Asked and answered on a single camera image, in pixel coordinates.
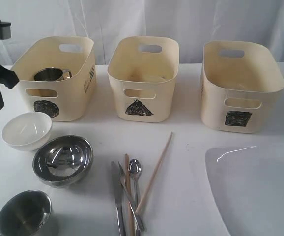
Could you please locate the cream bin square mark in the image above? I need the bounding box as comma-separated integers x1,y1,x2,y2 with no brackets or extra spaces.
200,41,284,133

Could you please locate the steel table knife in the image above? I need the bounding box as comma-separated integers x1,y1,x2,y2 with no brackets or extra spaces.
111,161,126,236

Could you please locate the small matte steel cup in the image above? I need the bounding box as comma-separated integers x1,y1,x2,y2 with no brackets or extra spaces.
0,190,52,236

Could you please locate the white curtain backdrop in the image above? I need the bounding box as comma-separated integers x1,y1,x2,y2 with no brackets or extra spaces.
0,0,284,65

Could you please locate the steel long-handled spoon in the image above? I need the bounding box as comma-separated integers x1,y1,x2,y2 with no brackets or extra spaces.
127,159,142,236

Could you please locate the large shiny steel bowl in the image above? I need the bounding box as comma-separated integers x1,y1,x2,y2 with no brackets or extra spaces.
32,135,93,188

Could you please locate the white square ceramic plate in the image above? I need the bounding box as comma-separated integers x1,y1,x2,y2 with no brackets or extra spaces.
205,144,284,236

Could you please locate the white ceramic bowl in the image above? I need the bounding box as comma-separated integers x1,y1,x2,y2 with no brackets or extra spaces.
1,112,53,151

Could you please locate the cream bin triangle mark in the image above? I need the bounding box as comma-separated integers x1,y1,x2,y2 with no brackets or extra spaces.
107,36,179,123

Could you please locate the cream bin circle mark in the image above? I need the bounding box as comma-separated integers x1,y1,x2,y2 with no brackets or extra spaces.
11,36,96,121

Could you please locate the long light wooden chopstick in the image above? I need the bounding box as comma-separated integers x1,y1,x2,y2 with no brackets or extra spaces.
135,132,173,215

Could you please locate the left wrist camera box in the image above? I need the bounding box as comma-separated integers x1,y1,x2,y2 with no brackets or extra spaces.
0,20,11,40

